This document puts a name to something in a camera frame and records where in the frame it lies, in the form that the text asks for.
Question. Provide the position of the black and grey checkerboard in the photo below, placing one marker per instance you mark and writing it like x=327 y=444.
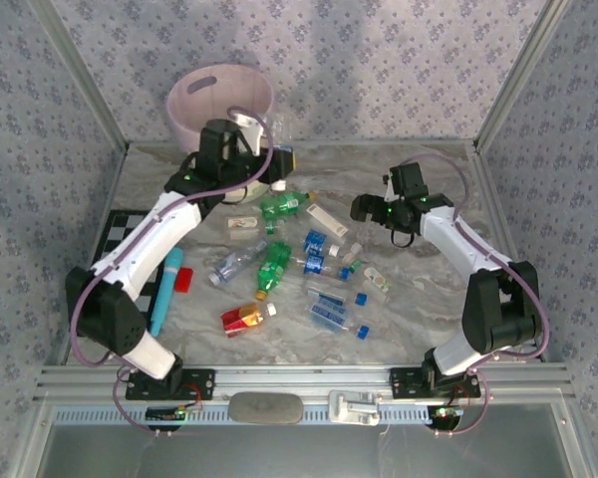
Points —
x=122 y=229

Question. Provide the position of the green bottle orange cap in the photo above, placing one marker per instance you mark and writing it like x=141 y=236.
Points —
x=274 y=264

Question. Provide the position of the grey oval pad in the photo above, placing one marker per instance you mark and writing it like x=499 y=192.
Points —
x=266 y=408

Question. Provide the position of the grey glossy front panel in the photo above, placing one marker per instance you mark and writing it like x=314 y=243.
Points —
x=299 y=453

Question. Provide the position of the aluminium frame post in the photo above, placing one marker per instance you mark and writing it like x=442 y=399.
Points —
x=85 y=74
x=523 y=74

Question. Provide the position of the white rectangular pack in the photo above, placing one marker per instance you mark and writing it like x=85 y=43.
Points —
x=326 y=220

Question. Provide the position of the aluminium frame side rail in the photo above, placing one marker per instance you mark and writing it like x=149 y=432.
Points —
x=499 y=224
x=105 y=199

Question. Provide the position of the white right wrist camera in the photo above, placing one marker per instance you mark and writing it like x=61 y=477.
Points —
x=387 y=183

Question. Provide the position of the blue-label bottle blue cap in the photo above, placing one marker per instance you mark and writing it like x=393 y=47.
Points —
x=314 y=265

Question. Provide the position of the small clear bottle beige cap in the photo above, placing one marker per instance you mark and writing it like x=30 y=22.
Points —
x=349 y=259

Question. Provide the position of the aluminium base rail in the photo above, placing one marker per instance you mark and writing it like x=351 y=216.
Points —
x=304 y=378

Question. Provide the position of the pink plastic bucket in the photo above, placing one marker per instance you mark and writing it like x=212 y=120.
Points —
x=249 y=94

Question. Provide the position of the clear bottle white cap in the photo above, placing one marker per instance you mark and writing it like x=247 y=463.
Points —
x=226 y=269

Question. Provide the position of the teal plastic cylinder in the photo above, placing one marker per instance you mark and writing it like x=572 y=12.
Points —
x=172 y=279

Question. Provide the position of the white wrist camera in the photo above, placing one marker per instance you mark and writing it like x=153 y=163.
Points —
x=387 y=183
x=251 y=132

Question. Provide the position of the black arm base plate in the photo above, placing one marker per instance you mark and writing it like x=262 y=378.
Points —
x=199 y=386
x=403 y=383

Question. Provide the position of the red and yellow bottle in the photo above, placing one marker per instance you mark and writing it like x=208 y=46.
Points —
x=239 y=321

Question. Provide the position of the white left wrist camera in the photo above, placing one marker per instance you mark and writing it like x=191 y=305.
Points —
x=251 y=132

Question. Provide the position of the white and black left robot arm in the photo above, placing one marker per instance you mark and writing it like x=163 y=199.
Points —
x=144 y=239

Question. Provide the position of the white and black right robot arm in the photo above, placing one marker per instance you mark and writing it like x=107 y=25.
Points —
x=458 y=239

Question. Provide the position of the small green circuit board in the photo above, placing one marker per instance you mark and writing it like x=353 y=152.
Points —
x=164 y=413
x=446 y=415

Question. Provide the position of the red plastic block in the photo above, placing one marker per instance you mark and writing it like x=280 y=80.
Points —
x=184 y=280

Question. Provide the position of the white pack green print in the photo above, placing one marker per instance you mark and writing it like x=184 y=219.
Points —
x=378 y=284

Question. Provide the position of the clear bottle pale blue label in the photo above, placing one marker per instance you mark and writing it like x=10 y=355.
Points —
x=329 y=314
x=329 y=298

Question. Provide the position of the silver metal bracket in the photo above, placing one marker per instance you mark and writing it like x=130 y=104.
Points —
x=351 y=408

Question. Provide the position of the green bottle yellow cap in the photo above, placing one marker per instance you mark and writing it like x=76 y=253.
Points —
x=279 y=205

